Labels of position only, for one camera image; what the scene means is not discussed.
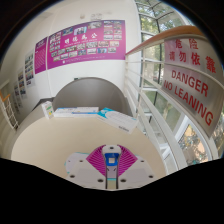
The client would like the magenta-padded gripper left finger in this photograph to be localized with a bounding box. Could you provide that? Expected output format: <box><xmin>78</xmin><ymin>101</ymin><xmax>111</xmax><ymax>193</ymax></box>
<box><xmin>65</xmin><ymin>144</ymin><xmax>108</xmax><ymax>191</ymax></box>

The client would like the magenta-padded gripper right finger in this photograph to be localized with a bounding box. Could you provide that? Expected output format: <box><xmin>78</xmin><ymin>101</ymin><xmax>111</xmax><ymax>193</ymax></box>
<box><xmin>116</xmin><ymin>144</ymin><xmax>157</xmax><ymax>191</ymax></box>

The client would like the blue and white charger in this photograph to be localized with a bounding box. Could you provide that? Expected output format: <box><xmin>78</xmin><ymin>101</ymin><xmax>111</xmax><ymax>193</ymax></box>
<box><xmin>101</xmin><ymin>143</ymin><xmax>123</xmax><ymax>183</ymax></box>

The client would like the white teal-cornered flat box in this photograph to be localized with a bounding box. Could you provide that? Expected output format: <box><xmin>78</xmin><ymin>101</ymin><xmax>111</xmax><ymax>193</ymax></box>
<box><xmin>96</xmin><ymin>107</ymin><xmax>140</xmax><ymax>135</ymax></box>

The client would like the long flat white blue box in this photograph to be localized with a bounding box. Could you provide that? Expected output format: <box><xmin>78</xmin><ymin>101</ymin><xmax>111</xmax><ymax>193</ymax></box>
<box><xmin>52</xmin><ymin>106</ymin><xmax>100</xmax><ymax>119</ymax></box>

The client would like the small white green box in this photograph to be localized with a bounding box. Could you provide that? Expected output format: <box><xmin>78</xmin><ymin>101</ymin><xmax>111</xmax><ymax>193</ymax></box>
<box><xmin>41</xmin><ymin>100</ymin><xmax>55</xmax><ymax>120</ymax></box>

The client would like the grey curved chair back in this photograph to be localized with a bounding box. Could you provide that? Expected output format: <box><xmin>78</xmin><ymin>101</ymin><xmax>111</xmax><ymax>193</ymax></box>
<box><xmin>52</xmin><ymin>76</ymin><xmax>133</xmax><ymax>117</ymax></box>

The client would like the frosted sign with red letters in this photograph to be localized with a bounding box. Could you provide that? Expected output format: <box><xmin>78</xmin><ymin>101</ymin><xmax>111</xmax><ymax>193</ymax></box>
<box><xmin>160</xmin><ymin>63</ymin><xmax>224</xmax><ymax>138</ymax></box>

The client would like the white photo notice board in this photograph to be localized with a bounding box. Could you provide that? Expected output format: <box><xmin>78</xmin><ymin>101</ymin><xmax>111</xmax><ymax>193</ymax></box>
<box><xmin>16</xmin><ymin>67</ymin><xmax>28</xmax><ymax>100</ymax></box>
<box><xmin>23</xmin><ymin>49</ymin><xmax>36</xmax><ymax>89</ymax></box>

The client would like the narrow magenta text poster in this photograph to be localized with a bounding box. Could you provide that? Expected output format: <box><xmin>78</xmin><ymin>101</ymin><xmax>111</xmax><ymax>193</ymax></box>
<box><xmin>33</xmin><ymin>36</ymin><xmax>49</xmax><ymax>75</ymax></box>

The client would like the large magenta photo poster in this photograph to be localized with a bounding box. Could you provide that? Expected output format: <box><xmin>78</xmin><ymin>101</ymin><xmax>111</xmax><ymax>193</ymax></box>
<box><xmin>46</xmin><ymin>19</ymin><xmax>127</xmax><ymax>71</ymax></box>

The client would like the white railing with wooden handrail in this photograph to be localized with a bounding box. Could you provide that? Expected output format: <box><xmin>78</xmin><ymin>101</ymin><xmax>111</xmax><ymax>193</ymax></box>
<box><xmin>124</xmin><ymin>24</ymin><xmax>224</xmax><ymax>175</ymax></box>

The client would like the white-framed glass window wall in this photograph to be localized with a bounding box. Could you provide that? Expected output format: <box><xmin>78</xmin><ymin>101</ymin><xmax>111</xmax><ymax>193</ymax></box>
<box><xmin>133</xmin><ymin>0</ymin><xmax>224</xmax><ymax>168</ymax></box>

